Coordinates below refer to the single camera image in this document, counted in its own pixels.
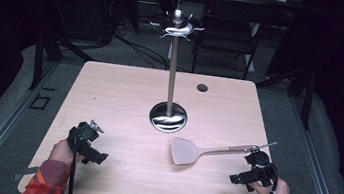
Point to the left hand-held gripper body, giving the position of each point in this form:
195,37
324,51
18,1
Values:
82,135

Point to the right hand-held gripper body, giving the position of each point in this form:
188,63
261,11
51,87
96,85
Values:
259,164

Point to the white spatula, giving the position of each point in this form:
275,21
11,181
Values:
186,152

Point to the person's left hand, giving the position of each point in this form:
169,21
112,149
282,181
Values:
61,153

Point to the grey tape strip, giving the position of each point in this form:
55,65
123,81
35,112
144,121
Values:
23,173

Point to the black metal stand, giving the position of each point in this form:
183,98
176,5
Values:
42,56
305,91

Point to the steel utensil rack stand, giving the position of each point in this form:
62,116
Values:
172,77

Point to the black folding chair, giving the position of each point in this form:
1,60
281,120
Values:
233,27

